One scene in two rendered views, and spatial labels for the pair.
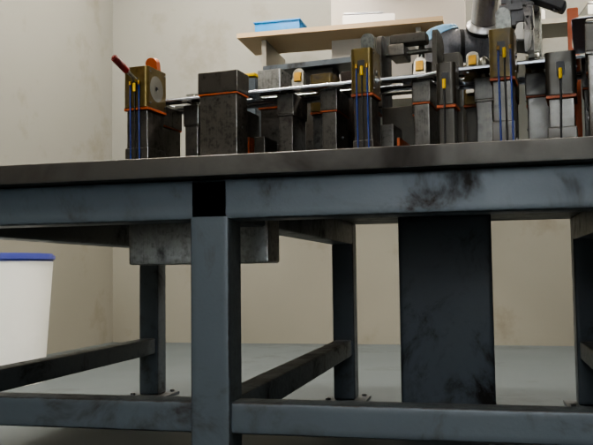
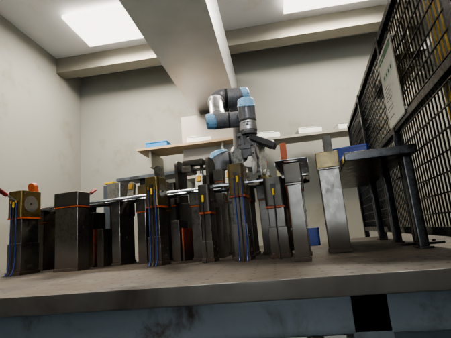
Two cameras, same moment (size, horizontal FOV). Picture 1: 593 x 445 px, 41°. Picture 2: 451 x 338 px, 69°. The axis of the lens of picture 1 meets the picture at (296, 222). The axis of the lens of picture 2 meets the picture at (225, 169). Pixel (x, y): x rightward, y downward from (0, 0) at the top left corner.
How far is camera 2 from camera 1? 0.82 m
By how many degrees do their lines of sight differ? 10
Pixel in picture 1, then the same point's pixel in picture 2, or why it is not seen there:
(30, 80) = (28, 177)
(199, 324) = not seen: outside the picture
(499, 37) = (233, 169)
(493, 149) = (206, 292)
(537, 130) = (266, 220)
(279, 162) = (30, 305)
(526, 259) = not seen: hidden behind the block
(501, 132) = (238, 233)
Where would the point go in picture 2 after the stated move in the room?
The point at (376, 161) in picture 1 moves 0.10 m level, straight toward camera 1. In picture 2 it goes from (109, 304) to (89, 315)
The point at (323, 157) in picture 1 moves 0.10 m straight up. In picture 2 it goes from (66, 301) to (66, 252)
